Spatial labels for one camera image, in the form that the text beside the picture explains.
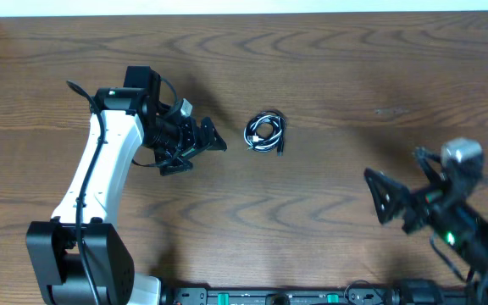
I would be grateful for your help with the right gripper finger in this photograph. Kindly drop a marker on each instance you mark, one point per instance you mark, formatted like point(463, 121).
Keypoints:
point(423, 156)
point(390, 197)

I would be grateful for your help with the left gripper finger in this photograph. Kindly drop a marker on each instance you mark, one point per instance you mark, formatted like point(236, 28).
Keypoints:
point(210, 138)
point(174, 161)

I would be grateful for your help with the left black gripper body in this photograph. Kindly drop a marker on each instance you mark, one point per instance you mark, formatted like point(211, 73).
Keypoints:
point(196, 141)

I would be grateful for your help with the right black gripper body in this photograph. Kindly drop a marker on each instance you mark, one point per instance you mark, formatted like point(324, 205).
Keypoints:
point(426, 205)

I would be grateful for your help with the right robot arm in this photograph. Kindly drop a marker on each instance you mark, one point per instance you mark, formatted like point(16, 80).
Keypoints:
point(472, 248)

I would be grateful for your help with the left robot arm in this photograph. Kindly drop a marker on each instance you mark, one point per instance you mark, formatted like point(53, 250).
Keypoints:
point(77, 255)

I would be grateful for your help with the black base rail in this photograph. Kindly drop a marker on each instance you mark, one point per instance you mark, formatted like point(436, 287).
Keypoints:
point(420, 292)

